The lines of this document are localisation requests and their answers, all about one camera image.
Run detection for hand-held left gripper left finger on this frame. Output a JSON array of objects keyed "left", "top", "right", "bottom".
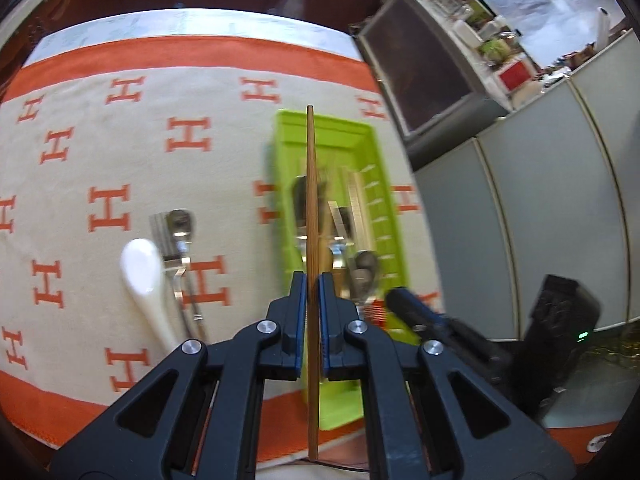
[{"left": 50, "top": 271, "right": 308, "bottom": 480}]

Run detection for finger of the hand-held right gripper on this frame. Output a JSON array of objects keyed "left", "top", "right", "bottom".
[{"left": 385, "top": 286, "right": 455, "bottom": 342}]

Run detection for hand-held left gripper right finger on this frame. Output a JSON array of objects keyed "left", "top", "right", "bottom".
[{"left": 319, "top": 271, "right": 577, "bottom": 480}]

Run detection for steel soup spoon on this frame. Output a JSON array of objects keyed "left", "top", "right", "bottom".
[{"left": 347, "top": 249, "right": 383, "bottom": 306}]

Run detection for medium steel spoon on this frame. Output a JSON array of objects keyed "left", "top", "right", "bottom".
[{"left": 327, "top": 200, "right": 353, "bottom": 268}]

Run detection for brown wooden chopstick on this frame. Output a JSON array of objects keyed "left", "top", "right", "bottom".
[{"left": 305, "top": 105, "right": 321, "bottom": 462}]

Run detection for large steel spoon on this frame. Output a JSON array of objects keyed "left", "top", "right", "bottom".
[{"left": 291, "top": 175, "right": 310, "bottom": 266}]

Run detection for green plastic tray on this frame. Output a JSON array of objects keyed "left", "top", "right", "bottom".
[{"left": 267, "top": 110, "right": 423, "bottom": 432}]

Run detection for cutlery inside tray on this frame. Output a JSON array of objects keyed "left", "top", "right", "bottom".
[{"left": 347, "top": 170, "right": 383, "bottom": 331}]

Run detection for grey cabinet panels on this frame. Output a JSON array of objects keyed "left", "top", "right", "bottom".
[{"left": 412, "top": 27, "right": 640, "bottom": 343}]

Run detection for small steel spoon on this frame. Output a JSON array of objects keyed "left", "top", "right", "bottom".
[{"left": 167, "top": 208, "right": 203, "bottom": 323}]

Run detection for steel fork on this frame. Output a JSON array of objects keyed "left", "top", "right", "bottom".
[{"left": 149, "top": 212, "right": 211, "bottom": 345}]

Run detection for white ceramic spoon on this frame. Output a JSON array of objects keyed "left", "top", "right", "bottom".
[{"left": 120, "top": 238, "right": 181, "bottom": 353}]

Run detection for red box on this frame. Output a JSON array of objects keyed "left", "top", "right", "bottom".
[{"left": 497, "top": 57, "right": 533, "bottom": 92}]

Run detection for beige orange printed blanket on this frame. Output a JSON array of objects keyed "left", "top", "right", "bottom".
[{"left": 0, "top": 35, "right": 451, "bottom": 466}]

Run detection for white paper roll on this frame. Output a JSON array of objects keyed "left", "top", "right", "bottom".
[{"left": 595, "top": 6, "right": 612, "bottom": 51}]

